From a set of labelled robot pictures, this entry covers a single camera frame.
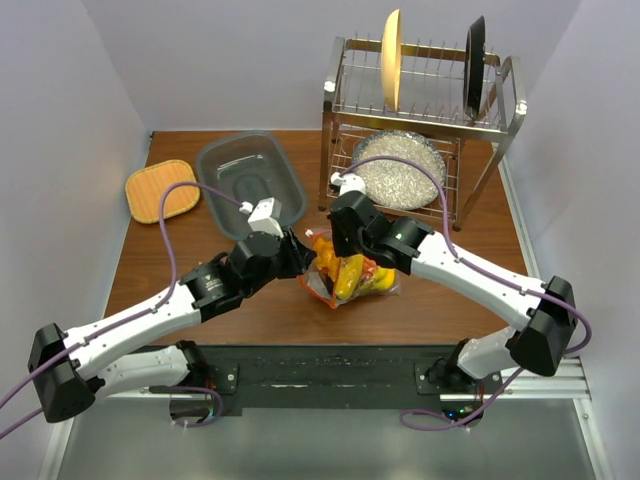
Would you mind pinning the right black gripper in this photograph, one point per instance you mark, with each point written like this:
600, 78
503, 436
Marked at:
341, 248

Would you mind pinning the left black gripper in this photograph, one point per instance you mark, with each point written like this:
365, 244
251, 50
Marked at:
299, 257

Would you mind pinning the clear zip top bag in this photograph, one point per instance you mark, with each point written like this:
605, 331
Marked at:
321, 286

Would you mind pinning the orange fake food piece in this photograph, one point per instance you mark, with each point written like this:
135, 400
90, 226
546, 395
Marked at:
326, 260

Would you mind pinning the yellow fake corn cob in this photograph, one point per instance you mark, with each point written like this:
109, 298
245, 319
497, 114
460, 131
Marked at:
349, 276

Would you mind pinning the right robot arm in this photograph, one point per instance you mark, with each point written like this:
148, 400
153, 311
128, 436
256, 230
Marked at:
540, 315

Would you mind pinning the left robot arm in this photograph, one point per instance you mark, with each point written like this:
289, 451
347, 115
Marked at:
71, 369

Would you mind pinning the green yellow fake fruit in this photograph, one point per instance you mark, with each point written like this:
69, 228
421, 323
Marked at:
383, 279

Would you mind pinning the steel dish rack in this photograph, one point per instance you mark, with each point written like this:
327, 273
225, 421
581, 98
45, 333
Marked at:
430, 104

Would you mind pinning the clear plastic container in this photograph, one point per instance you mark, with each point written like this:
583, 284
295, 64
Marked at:
251, 166

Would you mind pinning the beige wooden plate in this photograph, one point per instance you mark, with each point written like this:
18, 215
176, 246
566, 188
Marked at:
391, 59

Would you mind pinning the woven bamboo coaster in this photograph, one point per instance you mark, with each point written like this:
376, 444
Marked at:
145, 188

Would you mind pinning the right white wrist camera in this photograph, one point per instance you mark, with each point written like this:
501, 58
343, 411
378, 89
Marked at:
347, 182

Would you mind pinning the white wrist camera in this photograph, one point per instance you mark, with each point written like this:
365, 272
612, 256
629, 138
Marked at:
347, 182
264, 216

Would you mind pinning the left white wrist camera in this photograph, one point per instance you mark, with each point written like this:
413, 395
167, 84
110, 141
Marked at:
264, 216

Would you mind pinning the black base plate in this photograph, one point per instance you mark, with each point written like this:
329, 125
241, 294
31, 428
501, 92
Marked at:
396, 377

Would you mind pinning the aluminium rail frame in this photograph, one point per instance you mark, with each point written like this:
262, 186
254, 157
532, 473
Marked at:
531, 427

